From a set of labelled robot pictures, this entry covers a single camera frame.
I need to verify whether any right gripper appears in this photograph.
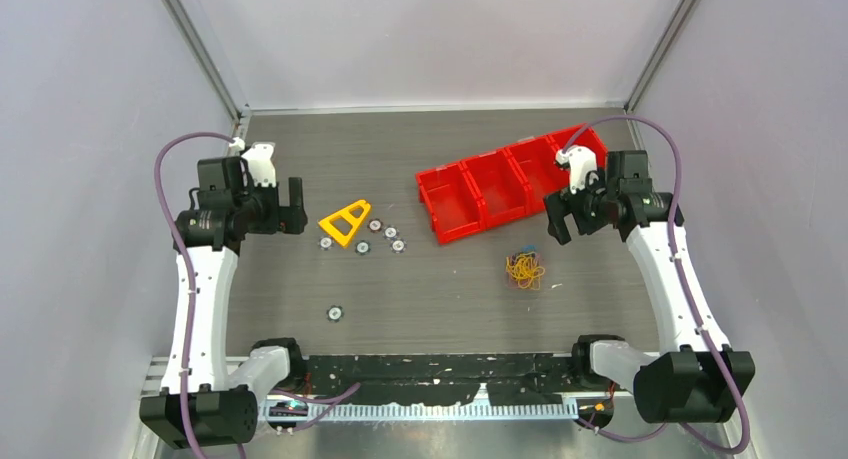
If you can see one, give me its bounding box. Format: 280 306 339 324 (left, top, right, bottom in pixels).
543 167 618 245

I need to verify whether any yellow cable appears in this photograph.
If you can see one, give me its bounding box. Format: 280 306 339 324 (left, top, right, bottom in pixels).
504 252 547 292

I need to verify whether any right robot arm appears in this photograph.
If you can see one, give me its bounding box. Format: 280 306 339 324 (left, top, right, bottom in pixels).
544 146 755 424

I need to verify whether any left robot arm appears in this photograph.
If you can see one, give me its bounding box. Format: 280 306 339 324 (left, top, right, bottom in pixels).
139 157 308 451

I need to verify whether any poker chip brown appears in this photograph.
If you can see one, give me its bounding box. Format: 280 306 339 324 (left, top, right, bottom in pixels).
368 219 383 232

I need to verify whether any red compartment bin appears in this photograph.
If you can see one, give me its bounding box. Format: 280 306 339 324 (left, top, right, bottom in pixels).
415 125 580 245

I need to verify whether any poker chip blue upper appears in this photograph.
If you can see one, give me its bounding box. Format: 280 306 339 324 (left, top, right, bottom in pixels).
383 226 398 240

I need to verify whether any poker chip blue right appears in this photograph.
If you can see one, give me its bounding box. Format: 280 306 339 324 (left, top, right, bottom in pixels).
391 238 406 253

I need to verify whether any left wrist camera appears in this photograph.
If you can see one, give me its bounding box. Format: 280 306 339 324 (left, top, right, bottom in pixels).
227 137 278 188

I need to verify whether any yellow triangle frame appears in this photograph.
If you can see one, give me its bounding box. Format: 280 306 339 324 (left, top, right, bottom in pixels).
318 199 372 248

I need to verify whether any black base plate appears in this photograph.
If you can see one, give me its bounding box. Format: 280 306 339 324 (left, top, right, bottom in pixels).
283 353 611 406

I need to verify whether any white slotted cable duct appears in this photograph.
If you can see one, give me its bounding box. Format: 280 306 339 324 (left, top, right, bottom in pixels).
258 400 581 424

